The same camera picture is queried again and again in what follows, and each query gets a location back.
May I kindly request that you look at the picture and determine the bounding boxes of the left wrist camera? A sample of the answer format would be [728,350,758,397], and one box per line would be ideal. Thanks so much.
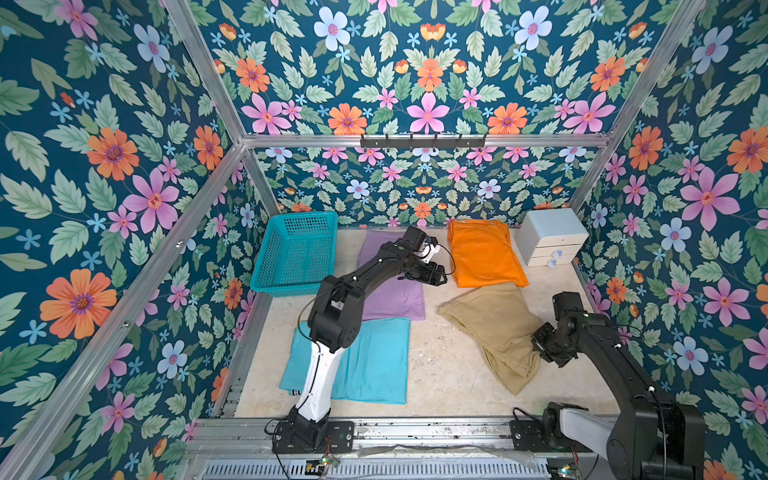
[417,236,441,263]

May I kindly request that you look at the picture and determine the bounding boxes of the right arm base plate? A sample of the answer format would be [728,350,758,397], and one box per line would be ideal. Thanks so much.
[509,419,573,453]

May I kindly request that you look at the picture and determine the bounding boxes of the khaki long pants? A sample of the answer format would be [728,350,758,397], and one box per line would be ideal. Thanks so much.
[437,283,544,395]

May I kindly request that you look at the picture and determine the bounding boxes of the purple folded cloth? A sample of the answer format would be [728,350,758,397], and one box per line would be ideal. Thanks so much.
[357,231,426,321]

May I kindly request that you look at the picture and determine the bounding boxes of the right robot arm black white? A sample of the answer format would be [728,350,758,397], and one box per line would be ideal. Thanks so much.
[532,292,706,479]

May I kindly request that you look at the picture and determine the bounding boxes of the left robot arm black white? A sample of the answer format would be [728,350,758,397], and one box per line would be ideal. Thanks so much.
[287,226,447,448]

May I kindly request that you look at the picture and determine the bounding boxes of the small white drawer cabinet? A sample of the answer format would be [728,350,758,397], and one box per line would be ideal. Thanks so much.
[515,208,588,267]

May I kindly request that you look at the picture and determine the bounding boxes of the orange pants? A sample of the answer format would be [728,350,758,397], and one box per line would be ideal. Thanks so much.
[448,220,529,288]

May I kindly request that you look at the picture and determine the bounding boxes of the teal folded cloth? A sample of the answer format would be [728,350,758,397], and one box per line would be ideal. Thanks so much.
[279,318,411,405]

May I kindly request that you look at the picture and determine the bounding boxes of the teal plastic basket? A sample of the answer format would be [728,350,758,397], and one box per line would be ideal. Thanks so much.
[250,212,338,298]

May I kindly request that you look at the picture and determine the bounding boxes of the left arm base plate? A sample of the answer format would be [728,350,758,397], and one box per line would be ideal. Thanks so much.
[271,420,355,455]

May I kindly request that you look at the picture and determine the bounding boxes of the black hook rail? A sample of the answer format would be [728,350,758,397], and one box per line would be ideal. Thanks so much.
[360,134,487,150]

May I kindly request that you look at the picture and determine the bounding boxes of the aluminium front rail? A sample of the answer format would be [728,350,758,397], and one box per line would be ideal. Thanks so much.
[178,416,612,479]

